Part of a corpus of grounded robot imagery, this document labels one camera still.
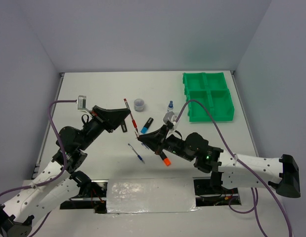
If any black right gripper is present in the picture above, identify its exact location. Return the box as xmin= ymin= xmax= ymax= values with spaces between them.
xmin=138 ymin=124 xmax=194 ymax=161

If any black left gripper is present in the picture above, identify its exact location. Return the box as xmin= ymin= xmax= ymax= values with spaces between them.
xmin=78 ymin=105 xmax=131 ymax=151

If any blue gel pen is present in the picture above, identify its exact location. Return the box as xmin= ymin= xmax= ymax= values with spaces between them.
xmin=128 ymin=143 xmax=145 ymax=164

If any red gel pen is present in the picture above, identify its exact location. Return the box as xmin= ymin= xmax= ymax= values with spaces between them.
xmin=124 ymin=98 xmax=139 ymax=135

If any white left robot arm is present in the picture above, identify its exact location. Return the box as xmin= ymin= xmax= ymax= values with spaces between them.
xmin=0 ymin=106 xmax=130 ymax=237

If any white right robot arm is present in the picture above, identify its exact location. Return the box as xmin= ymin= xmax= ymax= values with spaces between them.
xmin=137 ymin=125 xmax=301 ymax=198

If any blue highlighter marker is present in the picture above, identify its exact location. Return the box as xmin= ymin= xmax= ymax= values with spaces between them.
xmin=140 ymin=118 xmax=154 ymax=134

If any pink highlighter marker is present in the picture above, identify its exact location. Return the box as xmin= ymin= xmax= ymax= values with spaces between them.
xmin=121 ymin=121 xmax=128 ymax=133

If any orange highlighter marker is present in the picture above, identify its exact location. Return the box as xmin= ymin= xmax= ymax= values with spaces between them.
xmin=159 ymin=152 xmax=172 ymax=166

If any clear paper clip jar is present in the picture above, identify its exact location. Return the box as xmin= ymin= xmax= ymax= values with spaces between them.
xmin=133 ymin=98 xmax=145 ymax=112

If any small clear spray bottle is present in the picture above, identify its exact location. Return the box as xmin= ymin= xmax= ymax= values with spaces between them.
xmin=167 ymin=101 xmax=174 ymax=113

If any silver foil sheet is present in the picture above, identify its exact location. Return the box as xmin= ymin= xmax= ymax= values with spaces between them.
xmin=106 ymin=178 xmax=198 ymax=214

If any green four-compartment bin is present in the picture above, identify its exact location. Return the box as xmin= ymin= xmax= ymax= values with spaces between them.
xmin=182 ymin=73 xmax=234 ymax=122

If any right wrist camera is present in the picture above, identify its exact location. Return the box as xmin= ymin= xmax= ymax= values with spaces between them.
xmin=163 ymin=111 xmax=178 ymax=136

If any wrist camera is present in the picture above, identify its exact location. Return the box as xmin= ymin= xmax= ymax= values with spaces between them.
xmin=77 ymin=95 xmax=90 ymax=114
xmin=163 ymin=111 xmax=178 ymax=136

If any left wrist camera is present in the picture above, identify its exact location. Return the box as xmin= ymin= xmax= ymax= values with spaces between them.
xmin=77 ymin=95 xmax=90 ymax=114

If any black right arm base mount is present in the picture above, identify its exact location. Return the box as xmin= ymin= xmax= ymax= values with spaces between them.
xmin=193 ymin=179 xmax=241 ymax=207

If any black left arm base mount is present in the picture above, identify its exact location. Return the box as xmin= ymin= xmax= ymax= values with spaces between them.
xmin=59 ymin=180 xmax=108 ymax=214

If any aluminium table edge rail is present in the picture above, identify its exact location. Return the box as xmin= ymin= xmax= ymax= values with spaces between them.
xmin=31 ymin=73 xmax=65 ymax=180

